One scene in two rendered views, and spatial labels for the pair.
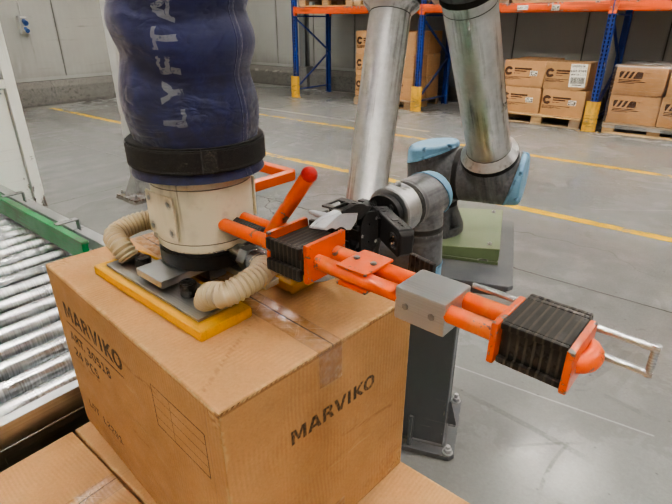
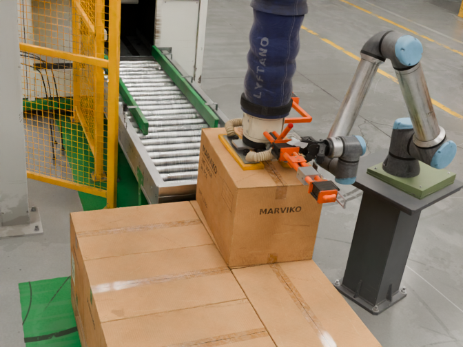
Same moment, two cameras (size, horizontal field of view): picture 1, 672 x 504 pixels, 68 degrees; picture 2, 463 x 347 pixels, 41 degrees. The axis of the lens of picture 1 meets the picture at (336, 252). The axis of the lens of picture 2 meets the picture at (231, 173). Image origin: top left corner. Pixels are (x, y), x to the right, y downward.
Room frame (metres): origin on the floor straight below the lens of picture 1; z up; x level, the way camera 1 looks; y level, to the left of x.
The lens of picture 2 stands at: (-1.51, -0.80, 2.13)
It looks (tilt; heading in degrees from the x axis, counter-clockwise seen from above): 27 degrees down; 26
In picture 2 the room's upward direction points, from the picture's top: 7 degrees clockwise
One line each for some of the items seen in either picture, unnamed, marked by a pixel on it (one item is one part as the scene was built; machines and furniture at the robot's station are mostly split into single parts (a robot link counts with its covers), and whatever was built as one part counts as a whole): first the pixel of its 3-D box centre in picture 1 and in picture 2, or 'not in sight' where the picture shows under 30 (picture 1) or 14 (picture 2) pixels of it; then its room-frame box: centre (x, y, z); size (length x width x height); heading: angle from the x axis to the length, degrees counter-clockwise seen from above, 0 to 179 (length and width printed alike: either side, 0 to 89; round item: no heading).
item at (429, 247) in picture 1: (414, 251); (345, 169); (0.91, -0.16, 0.96); 0.12 x 0.09 x 0.12; 59
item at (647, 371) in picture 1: (512, 304); (328, 183); (0.51, -0.21, 1.07); 0.31 x 0.03 x 0.05; 49
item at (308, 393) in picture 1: (227, 365); (254, 191); (0.82, 0.22, 0.74); 0.60 x 0.40 x 0.40; 46
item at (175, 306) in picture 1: (165, 281); (240, 147); (0.76, 0.30, 0.97); 0.34 x 0.10 x 0.05; 49
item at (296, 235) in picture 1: (306, 248); (285, 149); (0.67, 0.04, 1.07); 0.10 x 0.08 x 0.06; 139
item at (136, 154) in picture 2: not in sight; (115, 116); (1.54, 1.62, 0.50); 2.31 x 0.05 x 0.19; 50
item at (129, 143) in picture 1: (198, 145); (266, 101); (0.84, 0.23, 1.19); 0.23 x 0.23 x 0.04
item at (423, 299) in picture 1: (432, 301); (307, 175); (0.53, -0.12, 1.07); 0.07 x 0.07 x 0.04; 49
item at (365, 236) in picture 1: (362, 222); (314, 147); (0.78, -0.04, 1.07); 0.12 x 0.09 x 0.08; 140
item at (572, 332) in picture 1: (540, 341); (322, 191); (0.44, -0.22, 1.07); 0.08 x 0.07 x 0.05; 49
